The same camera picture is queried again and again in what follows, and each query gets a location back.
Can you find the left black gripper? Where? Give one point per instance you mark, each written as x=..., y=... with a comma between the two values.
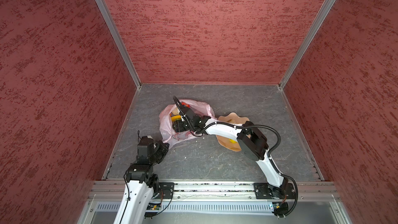
x=161, y=145

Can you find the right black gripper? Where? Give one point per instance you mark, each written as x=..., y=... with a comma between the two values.
x=179, y=126

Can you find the pink plastic bag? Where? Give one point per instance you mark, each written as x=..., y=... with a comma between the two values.
x=168, y=134

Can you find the yellow fake fruit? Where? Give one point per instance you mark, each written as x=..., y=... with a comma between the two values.
x=175, y=118

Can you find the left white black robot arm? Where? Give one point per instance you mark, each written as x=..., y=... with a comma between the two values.
x=141, y=184

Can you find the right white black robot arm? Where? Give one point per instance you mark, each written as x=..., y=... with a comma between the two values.
x=252, y=141

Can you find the beige fake fruit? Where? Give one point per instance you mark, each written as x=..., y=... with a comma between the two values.
x=175, y=112

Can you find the red fake fruit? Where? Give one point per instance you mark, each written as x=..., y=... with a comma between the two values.
x=185, y=104

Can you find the left small circuit board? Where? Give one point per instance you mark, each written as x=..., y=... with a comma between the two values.
x=154, y=207

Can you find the small circuit board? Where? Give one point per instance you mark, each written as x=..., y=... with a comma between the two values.
x=280, y=209
x=154, y=207

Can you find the right small circuit board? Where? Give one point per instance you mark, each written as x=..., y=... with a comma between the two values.
x=280, y=209

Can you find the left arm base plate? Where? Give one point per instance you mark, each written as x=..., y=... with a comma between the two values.
x=166, y=190

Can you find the aluminium front rail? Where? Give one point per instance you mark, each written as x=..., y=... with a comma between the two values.
x=228, y=191

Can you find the white slotted cable duct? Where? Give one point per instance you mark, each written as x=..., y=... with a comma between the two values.
x=257, y=208

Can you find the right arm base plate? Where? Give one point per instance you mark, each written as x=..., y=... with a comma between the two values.
x=267, y=191

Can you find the left aluminium corner post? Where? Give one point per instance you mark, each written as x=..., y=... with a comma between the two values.
x=119, y=42

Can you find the aluminium corner post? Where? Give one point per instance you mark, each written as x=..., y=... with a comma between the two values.
x=119, y=42
x=315, y=26

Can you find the right aluminium corner post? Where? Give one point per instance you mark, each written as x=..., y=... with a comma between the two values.
x=315, y=26

